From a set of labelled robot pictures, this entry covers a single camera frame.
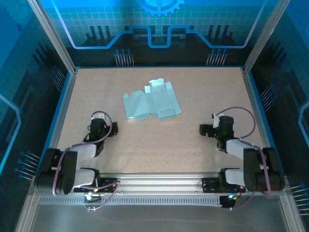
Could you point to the light blue paper box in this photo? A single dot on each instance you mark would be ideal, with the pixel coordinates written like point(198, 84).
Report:
point(154, 104)

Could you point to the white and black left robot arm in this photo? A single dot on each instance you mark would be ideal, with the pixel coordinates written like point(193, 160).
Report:
point(83, 152)

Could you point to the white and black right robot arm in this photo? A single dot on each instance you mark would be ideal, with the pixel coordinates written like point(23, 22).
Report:
point(235, 147)

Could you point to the blue gear print panel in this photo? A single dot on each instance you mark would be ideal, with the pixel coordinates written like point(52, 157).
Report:
point(96, 58)

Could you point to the black controller board with LED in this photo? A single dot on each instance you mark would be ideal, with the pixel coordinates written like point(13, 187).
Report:
point(227, 201)

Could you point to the blue circuit print side panel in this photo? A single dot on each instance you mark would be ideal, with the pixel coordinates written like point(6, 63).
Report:
point(289, 84)
point(19, 96)

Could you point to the grey metal sheet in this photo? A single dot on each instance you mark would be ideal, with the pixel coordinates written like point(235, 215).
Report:
point(157, 217)

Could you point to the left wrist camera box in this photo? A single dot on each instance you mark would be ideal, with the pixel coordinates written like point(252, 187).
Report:
point(99, 116)

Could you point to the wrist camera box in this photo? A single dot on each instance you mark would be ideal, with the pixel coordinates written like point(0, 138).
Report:
point(99, 116)
point(215, 122)

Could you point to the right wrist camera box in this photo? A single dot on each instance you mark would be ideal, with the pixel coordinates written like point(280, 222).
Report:
point(215, 122)

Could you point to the aluminium table side rail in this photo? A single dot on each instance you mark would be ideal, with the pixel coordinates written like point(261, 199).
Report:
point(253, 101)
point(63, 108)

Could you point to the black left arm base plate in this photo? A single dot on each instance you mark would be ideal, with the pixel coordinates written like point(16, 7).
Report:
point(108, 181)

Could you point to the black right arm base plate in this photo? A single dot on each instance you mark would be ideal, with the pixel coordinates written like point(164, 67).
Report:
point(210, 184)

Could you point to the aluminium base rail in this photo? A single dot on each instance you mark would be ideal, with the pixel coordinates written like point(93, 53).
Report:
point(157, 181)

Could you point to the aluminium frame post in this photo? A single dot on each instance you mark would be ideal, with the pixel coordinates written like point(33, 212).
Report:
point(264, 36)
point(54, 38)

